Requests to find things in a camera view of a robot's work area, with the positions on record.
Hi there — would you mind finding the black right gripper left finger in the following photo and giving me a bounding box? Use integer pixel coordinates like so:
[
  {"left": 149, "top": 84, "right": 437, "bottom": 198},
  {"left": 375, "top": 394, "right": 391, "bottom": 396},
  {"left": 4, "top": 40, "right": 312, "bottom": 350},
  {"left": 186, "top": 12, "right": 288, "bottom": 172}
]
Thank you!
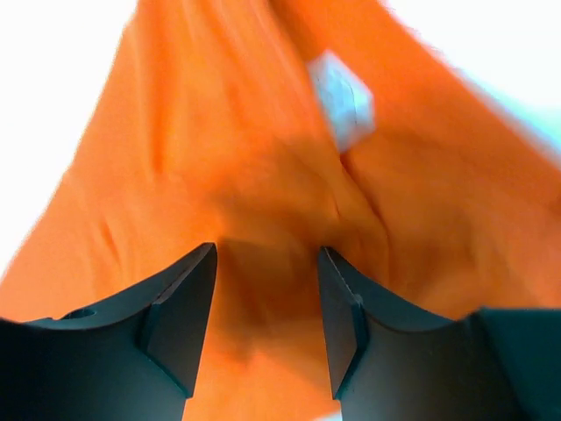
[{"left": 1, "top": 243, "right": 217, "bottom": 420}]

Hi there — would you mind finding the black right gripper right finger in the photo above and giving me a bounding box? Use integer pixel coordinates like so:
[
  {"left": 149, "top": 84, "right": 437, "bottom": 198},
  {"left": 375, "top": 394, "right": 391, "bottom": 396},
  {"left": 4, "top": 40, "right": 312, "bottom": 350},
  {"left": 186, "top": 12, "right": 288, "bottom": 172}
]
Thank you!
[{"left": 317, "top": 248, "right": 560, "bottom": 420}]

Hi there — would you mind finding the orange t shirt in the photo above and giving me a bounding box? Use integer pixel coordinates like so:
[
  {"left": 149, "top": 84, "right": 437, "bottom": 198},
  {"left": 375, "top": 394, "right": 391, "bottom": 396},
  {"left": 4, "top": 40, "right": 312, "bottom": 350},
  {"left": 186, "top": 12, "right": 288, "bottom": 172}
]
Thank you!
[{"left": 1, "top": 1, "right": 560, "bottom": 420}]

